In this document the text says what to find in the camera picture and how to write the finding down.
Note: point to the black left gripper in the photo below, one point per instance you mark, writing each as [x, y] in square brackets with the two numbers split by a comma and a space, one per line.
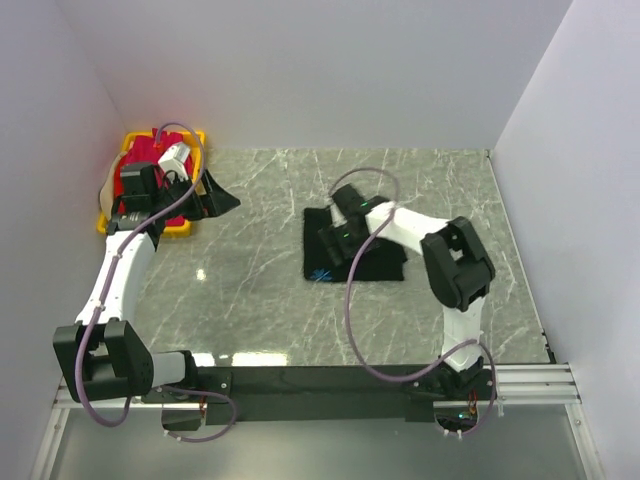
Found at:
[214, 203]

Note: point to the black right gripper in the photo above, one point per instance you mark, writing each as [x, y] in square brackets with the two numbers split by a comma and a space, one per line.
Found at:
[334, 235]

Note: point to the black t shirt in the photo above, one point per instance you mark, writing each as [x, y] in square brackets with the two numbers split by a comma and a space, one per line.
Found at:
[385, 262]

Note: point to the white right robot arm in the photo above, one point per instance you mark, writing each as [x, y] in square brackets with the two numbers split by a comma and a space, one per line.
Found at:
[459, 272]

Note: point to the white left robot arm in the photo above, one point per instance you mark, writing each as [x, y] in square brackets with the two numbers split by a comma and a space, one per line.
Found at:
[100, 354]

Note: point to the yellow plastic bin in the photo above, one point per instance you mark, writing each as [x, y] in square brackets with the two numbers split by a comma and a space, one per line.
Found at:
[177, 227]

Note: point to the magenta t shirt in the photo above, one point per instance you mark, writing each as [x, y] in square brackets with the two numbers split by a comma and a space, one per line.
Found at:
[141, 146]

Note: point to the beige t shirt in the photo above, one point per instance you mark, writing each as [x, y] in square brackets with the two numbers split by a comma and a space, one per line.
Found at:
[106, 193]

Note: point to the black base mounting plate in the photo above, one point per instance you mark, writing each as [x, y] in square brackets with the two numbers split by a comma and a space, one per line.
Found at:
[309, 393]

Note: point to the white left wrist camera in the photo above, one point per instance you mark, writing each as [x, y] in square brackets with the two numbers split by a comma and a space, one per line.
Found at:
[174, 159]

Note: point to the aluminium extrusion rail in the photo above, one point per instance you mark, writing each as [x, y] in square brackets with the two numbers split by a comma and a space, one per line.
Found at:
[520, 385]

